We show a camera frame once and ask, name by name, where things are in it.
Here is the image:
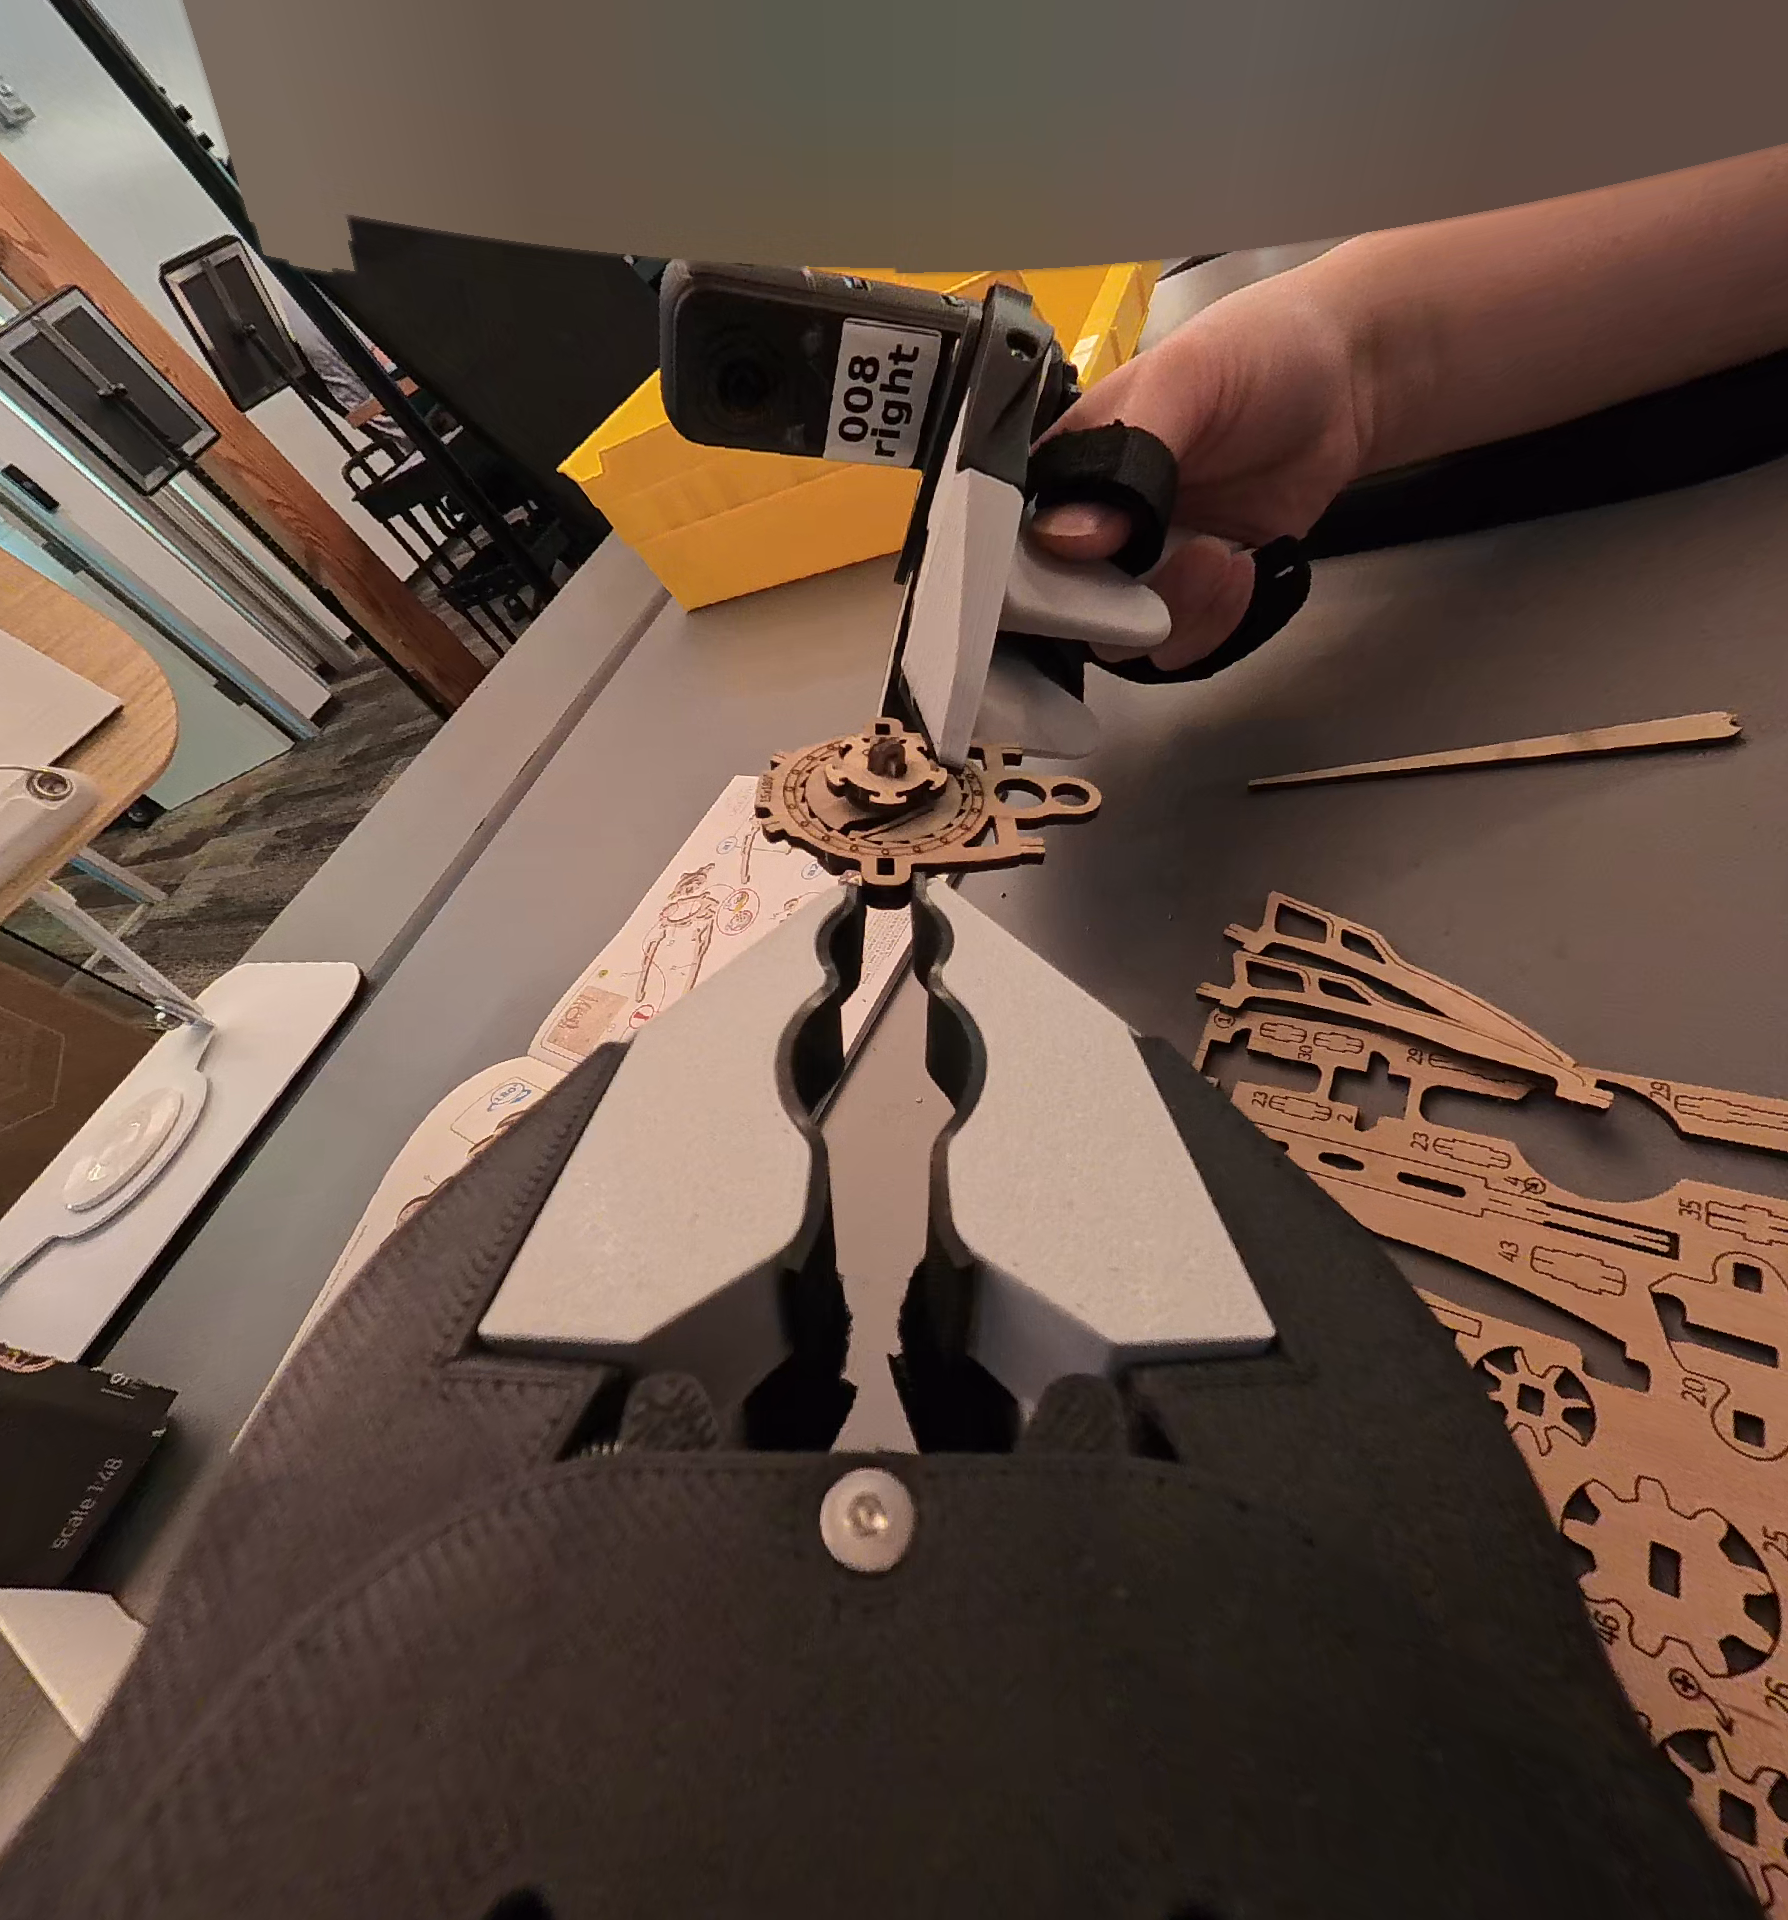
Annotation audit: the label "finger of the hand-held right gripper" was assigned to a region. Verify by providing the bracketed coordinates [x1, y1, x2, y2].
[981, 645, 1102, 764]
[880, 441, 1039, 771]

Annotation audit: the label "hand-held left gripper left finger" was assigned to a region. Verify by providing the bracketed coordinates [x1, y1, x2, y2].
[473, 880, 862, 1404]

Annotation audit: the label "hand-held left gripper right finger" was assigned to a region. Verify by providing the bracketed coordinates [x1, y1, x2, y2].
[914, 880, 1277, 1404]

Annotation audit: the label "round wooden model assembly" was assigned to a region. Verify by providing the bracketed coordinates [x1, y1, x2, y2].
[751, 717, 1102, 890]

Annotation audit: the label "person's right forearm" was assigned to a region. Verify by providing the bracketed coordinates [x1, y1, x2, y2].
[1342, 126, 1788, 482]

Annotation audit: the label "laser-cut wooden parts sheet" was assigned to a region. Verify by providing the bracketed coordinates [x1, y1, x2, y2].
[1194, 892, 1788, 1920]

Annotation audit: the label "dark model kit box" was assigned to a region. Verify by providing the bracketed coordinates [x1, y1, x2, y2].
[0, 1339, 180, 1641]

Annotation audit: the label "person's right hand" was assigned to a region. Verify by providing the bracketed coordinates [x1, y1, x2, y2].
[1028, 247, 1378, 676]

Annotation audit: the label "yellow plastic bin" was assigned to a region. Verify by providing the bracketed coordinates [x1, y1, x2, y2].
[819, 263, 1166, 389]
[555, 367, 931, 610]

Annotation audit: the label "paper instruction booklet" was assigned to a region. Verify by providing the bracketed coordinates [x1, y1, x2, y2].
[234, 771, 918, 1451]

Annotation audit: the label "white flat stand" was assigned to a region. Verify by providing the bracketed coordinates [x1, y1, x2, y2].
[0, 961, 366, 1325]

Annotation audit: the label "thin wooden stick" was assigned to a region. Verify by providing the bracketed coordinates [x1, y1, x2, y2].
[1247, 709, 1743, 792]

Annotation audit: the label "black chair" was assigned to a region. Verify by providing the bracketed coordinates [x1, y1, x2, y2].
[334, 375, 570, 662]

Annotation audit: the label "round wooden table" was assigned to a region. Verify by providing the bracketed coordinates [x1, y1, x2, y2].
[0, 507, 182, 979]

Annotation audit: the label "white paper sheet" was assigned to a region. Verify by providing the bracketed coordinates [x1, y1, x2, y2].
[0, 592, 123, 842]

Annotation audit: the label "wooden wall panel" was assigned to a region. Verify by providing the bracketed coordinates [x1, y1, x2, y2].
[0, 82, 491, 709]

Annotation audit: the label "black wall frame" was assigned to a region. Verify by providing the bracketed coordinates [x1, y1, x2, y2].
[0, 285, 218, 499]
[156, 233, 306, 417]

